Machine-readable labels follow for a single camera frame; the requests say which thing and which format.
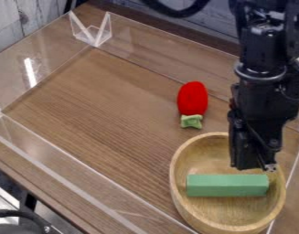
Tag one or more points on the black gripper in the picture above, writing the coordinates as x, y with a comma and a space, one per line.
263, 104

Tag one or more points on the brown wooden bowl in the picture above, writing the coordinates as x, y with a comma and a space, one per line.
220, 215

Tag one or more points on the green rectangular block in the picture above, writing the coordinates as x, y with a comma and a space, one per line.
225, 185

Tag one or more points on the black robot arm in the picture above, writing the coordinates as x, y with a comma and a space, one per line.
267, 31

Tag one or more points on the red plush strawberry toy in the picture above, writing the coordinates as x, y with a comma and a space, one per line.
192, 104

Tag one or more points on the blue grey sofa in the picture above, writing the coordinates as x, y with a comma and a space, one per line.
213, 20

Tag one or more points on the clear acrylic front barrier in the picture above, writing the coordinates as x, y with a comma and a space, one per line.
100, 206

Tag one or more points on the clear acrylic corner bracket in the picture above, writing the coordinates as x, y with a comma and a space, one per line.
92, 35

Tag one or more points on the black metal table bracket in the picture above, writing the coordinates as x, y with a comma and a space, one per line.
30, 205

